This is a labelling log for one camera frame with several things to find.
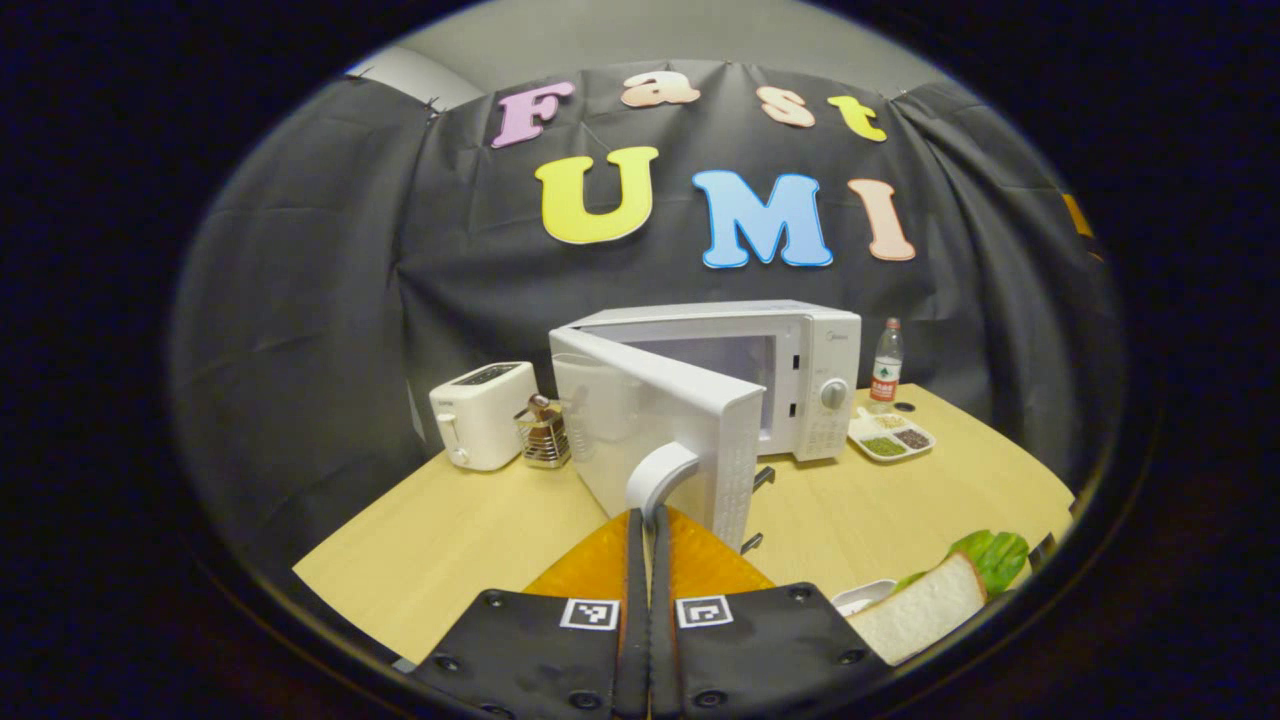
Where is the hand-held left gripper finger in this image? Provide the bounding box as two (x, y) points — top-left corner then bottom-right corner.
(410, 508), (649, 720)
(650, 505), (896, 720)

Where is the red label water bottle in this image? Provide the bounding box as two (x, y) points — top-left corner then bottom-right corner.
(868, 318), (905, 413)

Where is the metal wire basket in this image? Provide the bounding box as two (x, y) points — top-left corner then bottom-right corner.
(514, 395), (573, 470)

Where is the small white plate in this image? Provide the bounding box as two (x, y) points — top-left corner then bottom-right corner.
(832, 578), (899, 617)

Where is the white microwave oven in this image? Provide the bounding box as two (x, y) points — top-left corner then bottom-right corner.
(548, 300), (863, 553)

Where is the white divided dish of beans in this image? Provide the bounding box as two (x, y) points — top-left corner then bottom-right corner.
(848, 407), (937, 463)

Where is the white toaster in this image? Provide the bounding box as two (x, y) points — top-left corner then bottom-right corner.
(430, 361), (539, 472)

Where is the toast and lettuce sandwich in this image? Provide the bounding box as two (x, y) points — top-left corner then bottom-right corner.
(848, 530), (1031, 666)

